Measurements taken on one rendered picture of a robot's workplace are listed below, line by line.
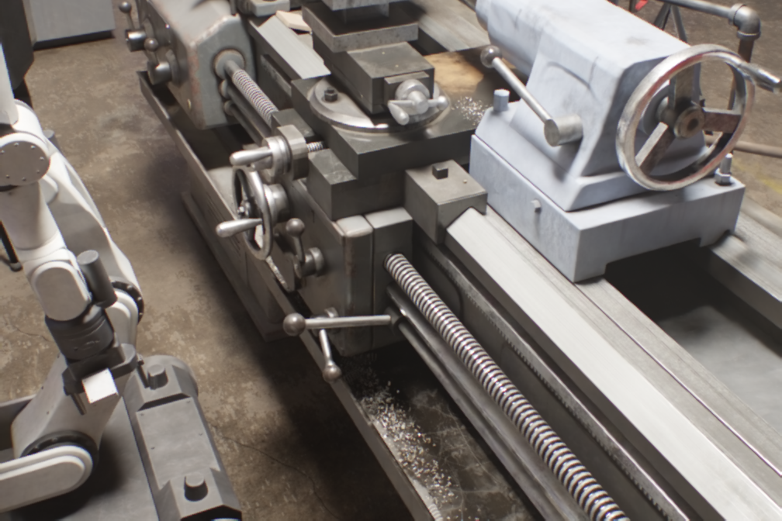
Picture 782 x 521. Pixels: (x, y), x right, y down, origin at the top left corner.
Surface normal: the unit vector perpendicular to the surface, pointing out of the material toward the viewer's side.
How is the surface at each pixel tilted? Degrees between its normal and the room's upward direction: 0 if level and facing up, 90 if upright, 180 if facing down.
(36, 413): 46
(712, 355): 9
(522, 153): 62
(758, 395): 4
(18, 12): 98
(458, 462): 0
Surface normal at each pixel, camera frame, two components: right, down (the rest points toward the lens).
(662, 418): -0.51, -0.55
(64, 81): 0.01, -0.83
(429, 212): -0.90, 0.22
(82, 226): 0.39, 0.80
